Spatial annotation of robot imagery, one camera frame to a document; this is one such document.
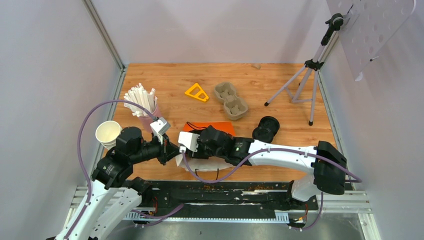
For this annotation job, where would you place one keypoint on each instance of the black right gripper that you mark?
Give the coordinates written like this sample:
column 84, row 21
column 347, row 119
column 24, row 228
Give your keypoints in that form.
column 198, row 154

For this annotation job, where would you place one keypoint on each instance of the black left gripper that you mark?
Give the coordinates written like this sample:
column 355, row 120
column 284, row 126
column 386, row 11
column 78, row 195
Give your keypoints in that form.
column 168, row 149

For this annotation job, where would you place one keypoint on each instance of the orange and white paper bag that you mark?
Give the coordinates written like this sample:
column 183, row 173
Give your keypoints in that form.
column 185, row 156

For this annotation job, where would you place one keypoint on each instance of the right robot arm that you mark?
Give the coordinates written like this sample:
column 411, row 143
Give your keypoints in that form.
column 323, row 164

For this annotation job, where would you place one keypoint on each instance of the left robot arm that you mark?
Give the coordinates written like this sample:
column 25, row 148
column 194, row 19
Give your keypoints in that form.
column 110, row 195

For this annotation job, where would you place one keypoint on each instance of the cardboard cup carrier stack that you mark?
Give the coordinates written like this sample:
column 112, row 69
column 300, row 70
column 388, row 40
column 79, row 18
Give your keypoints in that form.
column 234, row 106

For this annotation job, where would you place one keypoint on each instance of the stack of white paper cups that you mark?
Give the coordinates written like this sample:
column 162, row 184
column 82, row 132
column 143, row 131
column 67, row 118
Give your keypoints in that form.
column 107, row 133

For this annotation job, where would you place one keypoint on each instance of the yellow plastic triangle piece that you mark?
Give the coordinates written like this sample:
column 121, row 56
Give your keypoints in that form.
column 197, row 92

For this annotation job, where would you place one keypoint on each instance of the pink cup of straws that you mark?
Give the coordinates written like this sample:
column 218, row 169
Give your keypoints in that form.
column 145, row 98

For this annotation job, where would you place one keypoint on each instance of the stack of black lids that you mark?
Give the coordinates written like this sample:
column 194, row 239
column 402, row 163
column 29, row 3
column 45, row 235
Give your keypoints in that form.
column 271, row 123

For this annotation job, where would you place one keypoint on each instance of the white perforated board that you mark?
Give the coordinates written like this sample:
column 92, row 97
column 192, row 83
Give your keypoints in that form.
column 368, row 25

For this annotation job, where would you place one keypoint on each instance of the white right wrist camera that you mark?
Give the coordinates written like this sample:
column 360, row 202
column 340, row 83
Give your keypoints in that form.
column 188, row 141

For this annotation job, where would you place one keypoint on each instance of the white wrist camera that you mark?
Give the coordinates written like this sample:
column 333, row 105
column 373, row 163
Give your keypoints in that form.
column 188, row 141
column 159, row 128

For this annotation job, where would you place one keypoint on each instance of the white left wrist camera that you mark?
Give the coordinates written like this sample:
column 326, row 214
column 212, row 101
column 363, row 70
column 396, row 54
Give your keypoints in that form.
column 159, row 128

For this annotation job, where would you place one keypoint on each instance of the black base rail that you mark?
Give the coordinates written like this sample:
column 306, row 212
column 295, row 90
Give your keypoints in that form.
column 225, row 202

